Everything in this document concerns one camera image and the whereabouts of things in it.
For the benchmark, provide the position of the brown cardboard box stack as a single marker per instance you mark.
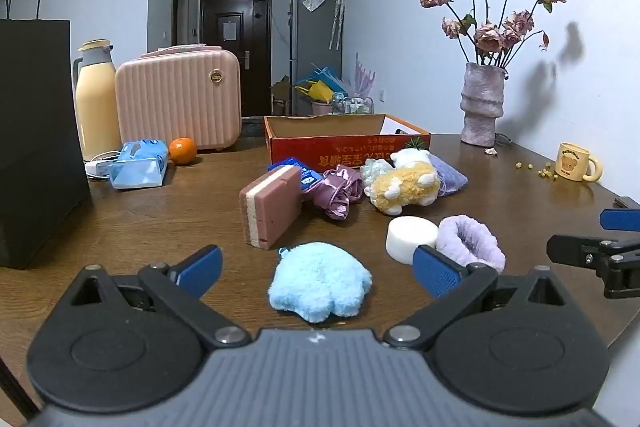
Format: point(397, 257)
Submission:
point(282, 97)

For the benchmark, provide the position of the pink fluffy cloth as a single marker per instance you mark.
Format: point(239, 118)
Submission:
point(180, 50)

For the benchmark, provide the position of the pale green plush toy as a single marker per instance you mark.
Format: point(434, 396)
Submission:
point(375, 171)

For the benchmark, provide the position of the purple feather wall decor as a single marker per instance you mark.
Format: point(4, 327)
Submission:
point(364, 79)

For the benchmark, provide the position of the purple knit pouch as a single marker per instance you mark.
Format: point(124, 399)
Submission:
point(450, 179)

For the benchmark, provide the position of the blue bag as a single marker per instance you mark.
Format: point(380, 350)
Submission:
point(327, 74)

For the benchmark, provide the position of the dark wooden door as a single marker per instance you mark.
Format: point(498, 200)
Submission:
point(235, 72)

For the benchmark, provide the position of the yellow bag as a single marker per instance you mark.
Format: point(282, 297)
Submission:
point(320, 93)

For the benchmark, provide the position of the orange cardboard box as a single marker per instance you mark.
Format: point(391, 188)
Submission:
point(345, 152)

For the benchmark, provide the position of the pink ribbed suitcase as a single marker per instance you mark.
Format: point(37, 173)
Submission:
point(175, 102)

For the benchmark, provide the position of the pink layered sponge block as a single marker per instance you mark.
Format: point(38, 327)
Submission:
point(272, 207)

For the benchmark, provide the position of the white door notice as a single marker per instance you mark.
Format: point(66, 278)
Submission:
point(229, 31)

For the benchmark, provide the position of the orange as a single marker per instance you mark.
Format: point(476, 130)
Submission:
point(182, 151)

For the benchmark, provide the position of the mauve textured vase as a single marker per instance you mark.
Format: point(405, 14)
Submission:
point(482, 107)

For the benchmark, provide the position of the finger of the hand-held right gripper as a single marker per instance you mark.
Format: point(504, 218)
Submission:
point(620, 220)
point(572, 249)

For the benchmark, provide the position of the pink bucket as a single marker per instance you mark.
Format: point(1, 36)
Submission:
point(321, 108)

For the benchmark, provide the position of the clear plastic bag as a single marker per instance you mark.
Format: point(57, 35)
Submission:
point(313, 0)

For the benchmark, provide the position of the yellow bear mug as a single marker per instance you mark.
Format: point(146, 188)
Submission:
point(572, 162)

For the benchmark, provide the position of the yellow plush sheep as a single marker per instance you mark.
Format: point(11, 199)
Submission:
point(400, 187)

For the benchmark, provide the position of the side door frame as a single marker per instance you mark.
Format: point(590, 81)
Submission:
point(181, 14)

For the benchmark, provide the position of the blue plush toy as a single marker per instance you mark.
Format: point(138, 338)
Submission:
point(320, 282)

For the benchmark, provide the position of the scattered dried buds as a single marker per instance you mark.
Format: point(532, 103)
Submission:
point(542, 173)

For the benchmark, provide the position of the black paper bag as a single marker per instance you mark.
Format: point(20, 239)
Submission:
point(35, 132)

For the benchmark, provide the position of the bunch of dried roses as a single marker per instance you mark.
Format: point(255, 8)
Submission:
point(487, 37)

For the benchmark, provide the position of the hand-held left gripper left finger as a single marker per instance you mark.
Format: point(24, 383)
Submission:
point(200, 269)

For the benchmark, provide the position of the yellow thermos jug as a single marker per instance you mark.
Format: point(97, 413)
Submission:
point(97, 107)

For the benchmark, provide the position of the small blue tissue packet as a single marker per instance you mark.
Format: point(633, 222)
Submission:
point(307, 174)

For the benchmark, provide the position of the white round sponge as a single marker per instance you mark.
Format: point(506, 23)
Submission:
point(410, 234)

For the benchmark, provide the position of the folded clear umbrella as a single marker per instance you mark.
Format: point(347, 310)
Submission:
point(341, 19)
point(333, 22)

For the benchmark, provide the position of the purple fluffy scrunchie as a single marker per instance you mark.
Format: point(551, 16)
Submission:
point(492, 247)

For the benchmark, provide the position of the grey refrigerator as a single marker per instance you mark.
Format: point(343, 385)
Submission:
point(310, 57)

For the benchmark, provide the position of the purple satin scrunchie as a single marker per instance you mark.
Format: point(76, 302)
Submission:
point(335, 192)

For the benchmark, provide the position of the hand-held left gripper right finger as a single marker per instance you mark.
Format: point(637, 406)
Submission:
point(435, 274)

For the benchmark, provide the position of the blue tissue pack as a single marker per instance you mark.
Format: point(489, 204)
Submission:
point(137, 167)

